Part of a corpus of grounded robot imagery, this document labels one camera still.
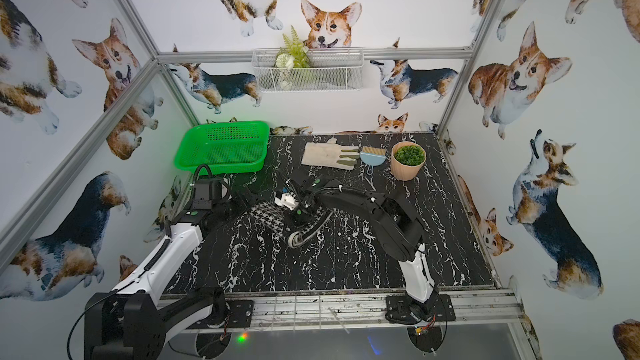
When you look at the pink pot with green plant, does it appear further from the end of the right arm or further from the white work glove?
the end of the right arm

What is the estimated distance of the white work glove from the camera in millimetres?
1120

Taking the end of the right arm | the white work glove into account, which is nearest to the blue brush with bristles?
the white work glove

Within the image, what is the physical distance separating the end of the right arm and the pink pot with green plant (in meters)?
0.41

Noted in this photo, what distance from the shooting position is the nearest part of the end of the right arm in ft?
2.07

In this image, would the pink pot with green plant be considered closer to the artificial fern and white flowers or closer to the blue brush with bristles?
the blue brush with bristles

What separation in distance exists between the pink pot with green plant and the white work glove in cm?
18

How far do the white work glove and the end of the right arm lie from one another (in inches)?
13.9

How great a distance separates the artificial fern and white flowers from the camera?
0.81 meters

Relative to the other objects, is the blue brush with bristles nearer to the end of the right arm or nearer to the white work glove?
the white work glove

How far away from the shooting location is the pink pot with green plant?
3.26ft

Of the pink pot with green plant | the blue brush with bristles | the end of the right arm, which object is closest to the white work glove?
the blue brush with bristles

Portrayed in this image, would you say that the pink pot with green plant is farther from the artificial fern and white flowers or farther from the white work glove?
the artificial fern and white flowers

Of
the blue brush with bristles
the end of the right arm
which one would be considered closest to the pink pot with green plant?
the blue brush with bristles

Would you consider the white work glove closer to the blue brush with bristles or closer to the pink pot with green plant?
the blue brush with bristles
